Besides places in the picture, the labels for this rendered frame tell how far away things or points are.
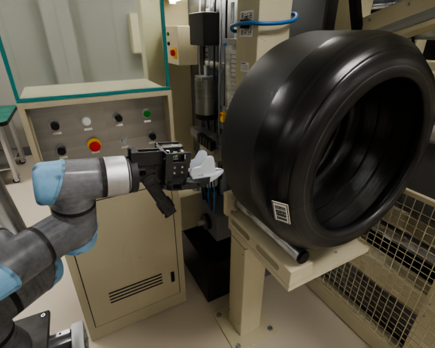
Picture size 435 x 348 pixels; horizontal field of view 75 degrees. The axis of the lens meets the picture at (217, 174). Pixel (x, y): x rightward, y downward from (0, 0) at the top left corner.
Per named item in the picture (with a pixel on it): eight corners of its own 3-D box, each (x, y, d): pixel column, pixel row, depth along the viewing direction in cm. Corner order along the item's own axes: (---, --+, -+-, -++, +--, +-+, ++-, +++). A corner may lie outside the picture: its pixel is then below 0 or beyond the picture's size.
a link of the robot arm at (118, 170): (108, 204, 51) (101, 185, 57) (134, 200, 53) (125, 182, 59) (106, 166, 48) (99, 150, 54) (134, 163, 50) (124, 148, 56)
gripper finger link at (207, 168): (232, 156, 61) (192, 159, 56) (228, 181, 63) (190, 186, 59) (224, 151, 63) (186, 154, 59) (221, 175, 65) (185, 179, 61)
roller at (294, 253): (233, 206, 108) (237, 195, 107) (242, 207, 111) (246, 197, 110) (295, 264, 81) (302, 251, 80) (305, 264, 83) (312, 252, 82)
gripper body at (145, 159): (195, 152, 55) (132, 157, 49) (192, 191, 58) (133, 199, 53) (180, 140, 61) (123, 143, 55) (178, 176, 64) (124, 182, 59)
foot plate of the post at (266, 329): (212, 314, 166) (212, 311, 165) (250, 296, 177) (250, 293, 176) (236, 355, 145) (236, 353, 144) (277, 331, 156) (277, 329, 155)
